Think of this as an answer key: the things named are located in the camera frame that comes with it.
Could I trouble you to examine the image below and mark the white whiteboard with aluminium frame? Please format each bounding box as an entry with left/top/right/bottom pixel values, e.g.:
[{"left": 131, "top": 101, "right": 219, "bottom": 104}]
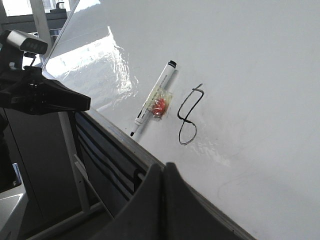
[{"left": 45, "top": 0, "right": 320, "bottom": 240}]

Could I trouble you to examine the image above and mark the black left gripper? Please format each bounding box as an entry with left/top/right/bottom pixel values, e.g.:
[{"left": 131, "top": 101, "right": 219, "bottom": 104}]
[{"left": 0, "top": 44, "right": 91, "bottom": 115}]

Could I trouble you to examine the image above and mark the white black whiteboard marker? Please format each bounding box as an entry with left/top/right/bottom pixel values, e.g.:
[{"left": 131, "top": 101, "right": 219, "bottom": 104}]
[{"left": 130, "top": 60, "right": 177, "bottom": 137}]

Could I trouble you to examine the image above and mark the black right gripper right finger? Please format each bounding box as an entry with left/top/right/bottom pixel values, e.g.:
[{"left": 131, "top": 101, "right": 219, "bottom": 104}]
[{"left": 163, "top": 162, "right": 240, "bottom": 240}]

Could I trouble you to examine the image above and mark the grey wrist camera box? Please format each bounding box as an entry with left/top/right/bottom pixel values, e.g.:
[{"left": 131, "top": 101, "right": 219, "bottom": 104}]
[{"left": 5, "top": 30, "right": 48, "bottom": 55}]

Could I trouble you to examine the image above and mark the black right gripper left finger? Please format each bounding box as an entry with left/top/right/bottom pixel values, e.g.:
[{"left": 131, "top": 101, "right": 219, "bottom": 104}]
[{"left": 91, "top": 164, "right": 162, "bottom": 240}]

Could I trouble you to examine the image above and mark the white metal stand frame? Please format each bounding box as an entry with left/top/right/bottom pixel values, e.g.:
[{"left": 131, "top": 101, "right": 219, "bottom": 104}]
[{"left": 22, "top": 0, "right": 116, "bottom": 240}]

